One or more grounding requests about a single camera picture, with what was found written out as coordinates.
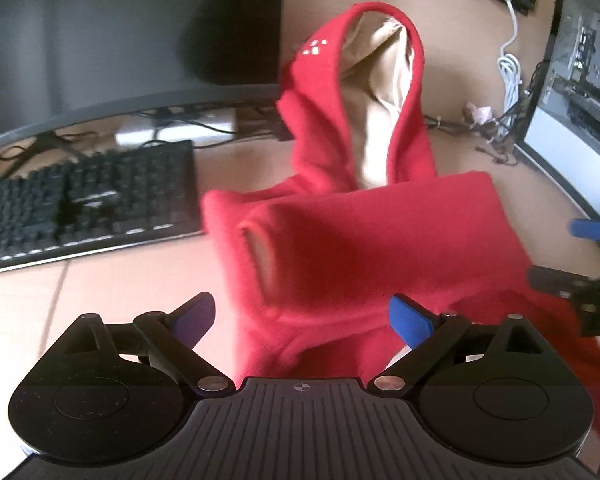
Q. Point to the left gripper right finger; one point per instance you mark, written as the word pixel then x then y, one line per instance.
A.
pixel 498 393

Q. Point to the crumpled pink paper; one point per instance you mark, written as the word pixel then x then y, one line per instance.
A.
pixel 476 115

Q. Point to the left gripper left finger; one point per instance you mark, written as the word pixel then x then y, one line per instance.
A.
pixel 107 393

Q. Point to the red fleece hooded onesie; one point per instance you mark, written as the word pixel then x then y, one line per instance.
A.
pixel 311 263

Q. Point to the right monitor showing picture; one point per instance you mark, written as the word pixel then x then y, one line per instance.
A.
pixel 562 135

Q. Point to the black keyboard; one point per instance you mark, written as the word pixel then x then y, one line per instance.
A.
pixel 107 201

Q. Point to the left dark monitor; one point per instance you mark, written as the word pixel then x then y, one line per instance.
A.
pixel 64 62

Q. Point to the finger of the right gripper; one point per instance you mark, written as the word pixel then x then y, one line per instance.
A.
pixel 588 229
pixel 556 282

